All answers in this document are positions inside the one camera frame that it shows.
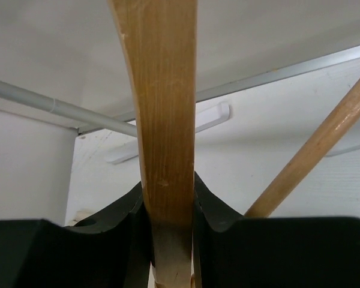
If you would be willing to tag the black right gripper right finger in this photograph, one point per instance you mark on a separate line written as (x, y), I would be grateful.
(231, 250)

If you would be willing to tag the white metal clothes rack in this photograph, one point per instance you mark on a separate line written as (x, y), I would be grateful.
(206, 119)

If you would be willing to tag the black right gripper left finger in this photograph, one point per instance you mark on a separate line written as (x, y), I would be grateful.
(107, 249)

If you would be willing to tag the wooden clothes hanger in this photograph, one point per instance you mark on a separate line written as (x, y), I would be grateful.
(158, 39)

